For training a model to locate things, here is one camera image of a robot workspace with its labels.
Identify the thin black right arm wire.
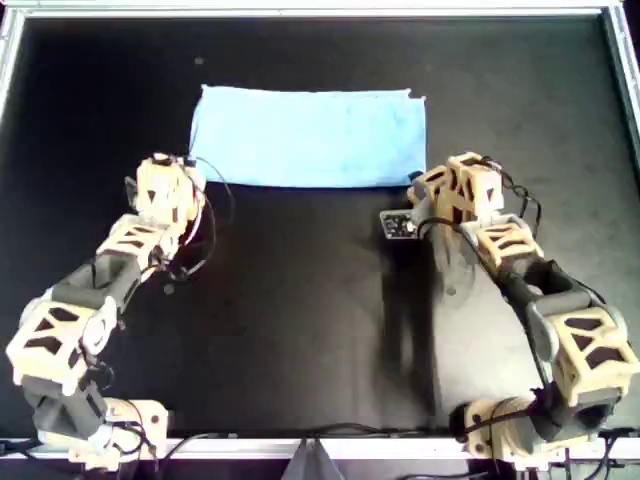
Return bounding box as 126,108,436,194
482,157,545,239

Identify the grey camera stand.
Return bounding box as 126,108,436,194
282,438,346,480

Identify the black camera circuit board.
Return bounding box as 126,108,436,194
380,209,419,241

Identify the thin black arm wire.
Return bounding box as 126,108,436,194
149,155,237,284
482,157,545,239

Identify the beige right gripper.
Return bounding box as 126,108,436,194
406,151,504,224

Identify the light blue microfibre cloth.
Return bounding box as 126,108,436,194
189,83,428,190

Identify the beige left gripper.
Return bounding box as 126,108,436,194
135,155,207,228

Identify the thin black left arm wire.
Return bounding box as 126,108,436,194
149,155,237,284

